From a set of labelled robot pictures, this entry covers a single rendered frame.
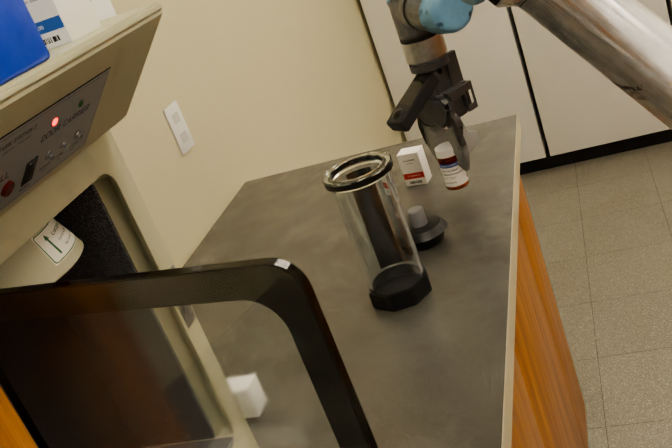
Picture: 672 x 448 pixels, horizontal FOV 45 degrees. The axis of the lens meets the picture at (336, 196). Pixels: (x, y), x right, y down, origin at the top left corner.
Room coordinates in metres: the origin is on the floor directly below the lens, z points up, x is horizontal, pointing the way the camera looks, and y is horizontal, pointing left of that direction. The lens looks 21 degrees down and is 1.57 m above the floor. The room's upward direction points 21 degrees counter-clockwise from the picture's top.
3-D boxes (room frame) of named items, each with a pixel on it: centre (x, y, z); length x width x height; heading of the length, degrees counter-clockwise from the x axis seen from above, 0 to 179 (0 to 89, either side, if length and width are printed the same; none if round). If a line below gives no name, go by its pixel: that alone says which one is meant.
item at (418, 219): (1.27, -0.12, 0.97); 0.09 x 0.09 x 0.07
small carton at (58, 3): (0.75, 0.18, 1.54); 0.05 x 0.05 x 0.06; 67
